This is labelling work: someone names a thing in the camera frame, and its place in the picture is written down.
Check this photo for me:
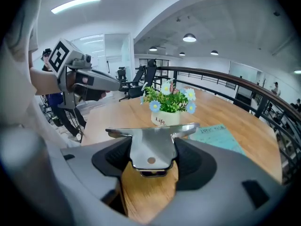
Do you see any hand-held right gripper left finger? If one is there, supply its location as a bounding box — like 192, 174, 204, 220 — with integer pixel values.
60, 135, 133, 217

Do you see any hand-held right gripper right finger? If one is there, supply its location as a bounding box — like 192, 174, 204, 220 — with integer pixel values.
150, 137, 286, 226

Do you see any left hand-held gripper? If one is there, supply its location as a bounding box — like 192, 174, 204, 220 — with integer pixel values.
48, 38, 122, 110

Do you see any shiny metal object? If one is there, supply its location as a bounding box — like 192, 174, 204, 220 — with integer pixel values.
105, 122, 201, 178

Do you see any person's left forearm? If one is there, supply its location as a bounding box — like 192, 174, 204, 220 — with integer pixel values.
29, 67, 59, 96

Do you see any person's left hand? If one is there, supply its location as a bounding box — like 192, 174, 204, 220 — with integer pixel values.
66, 71, 78, 91

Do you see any black office chair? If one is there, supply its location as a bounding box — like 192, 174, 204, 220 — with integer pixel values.
118, 65, 147, 102
116, 66, 128, 82
143, 58, 158, 87

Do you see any teal printed mat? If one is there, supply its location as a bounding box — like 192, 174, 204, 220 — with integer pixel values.
188, 123, 247, 156

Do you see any potted artificial flower plant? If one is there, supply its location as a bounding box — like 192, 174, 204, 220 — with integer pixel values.
140, 78, 197, 127

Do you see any person's white shirt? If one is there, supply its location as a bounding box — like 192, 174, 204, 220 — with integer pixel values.
0, 0, 83, 150

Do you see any long ceiling tube light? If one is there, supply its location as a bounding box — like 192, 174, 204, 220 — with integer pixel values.
50, 0, 102, 15

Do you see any black railing with wooden handrail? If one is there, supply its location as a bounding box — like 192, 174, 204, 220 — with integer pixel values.
150, 66, 301, 187

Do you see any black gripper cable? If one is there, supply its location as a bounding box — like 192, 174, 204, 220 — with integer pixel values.
67, 106, 85, 144

